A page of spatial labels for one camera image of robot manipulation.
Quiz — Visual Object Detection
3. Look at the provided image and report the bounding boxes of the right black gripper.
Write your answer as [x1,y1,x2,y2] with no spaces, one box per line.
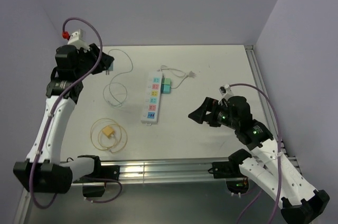
[188,96,239,129]

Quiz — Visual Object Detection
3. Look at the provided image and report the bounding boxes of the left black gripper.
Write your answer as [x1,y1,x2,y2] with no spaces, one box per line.
[75,43,115,80]

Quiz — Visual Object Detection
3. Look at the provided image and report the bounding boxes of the light blue charger plug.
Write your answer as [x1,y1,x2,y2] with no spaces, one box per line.
[106,62,114,76]

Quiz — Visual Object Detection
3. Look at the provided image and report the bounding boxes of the light green charging cable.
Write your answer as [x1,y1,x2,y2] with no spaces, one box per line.
[102,48,134,108]

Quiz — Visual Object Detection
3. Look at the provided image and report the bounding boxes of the teal usb charger plug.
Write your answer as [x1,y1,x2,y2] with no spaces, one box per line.
[161,84,171,94]

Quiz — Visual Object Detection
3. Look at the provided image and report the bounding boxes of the green usb charger plug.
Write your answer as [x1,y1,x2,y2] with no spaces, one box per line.
[162,78,171,86]

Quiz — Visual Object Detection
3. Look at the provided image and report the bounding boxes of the white multicolour power strip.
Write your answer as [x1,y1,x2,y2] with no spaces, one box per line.
[140,71,163,125]

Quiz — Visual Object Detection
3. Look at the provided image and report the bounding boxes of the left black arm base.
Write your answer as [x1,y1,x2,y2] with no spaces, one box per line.
[79,165,122,200]

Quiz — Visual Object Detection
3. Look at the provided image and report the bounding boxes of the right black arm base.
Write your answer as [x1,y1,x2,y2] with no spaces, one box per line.
[208,159,254,196]

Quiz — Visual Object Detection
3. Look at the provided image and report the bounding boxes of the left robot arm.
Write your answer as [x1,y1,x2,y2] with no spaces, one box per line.
[13,43,114,194]

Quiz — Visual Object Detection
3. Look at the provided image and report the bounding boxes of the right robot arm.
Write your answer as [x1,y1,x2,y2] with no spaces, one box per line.
[188,96,330,223]

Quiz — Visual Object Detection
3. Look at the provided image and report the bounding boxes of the yellow charger plug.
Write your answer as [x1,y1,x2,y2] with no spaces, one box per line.
[101,126,115,139]

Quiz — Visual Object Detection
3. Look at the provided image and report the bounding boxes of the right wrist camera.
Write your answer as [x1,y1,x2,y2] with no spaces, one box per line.
[218,85,234,104]

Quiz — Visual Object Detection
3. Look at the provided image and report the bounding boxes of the white power strip cord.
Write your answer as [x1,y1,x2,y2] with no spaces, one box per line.
[158,65,197,90]

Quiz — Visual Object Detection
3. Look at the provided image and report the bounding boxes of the aluminium front rail frame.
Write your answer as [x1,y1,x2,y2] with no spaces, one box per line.
[25,156,303,188]

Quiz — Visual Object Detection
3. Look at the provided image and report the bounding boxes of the aluminium rail frame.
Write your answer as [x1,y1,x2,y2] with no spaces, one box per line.
[244,44,287,157]
[25,156,303,188]

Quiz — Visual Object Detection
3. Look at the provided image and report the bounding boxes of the yellow charging cable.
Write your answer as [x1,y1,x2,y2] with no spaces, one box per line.
[90,117,129,154]

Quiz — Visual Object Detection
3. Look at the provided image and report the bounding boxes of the aluminium right rail frame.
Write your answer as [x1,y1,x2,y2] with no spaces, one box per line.
[244,44,287,157]

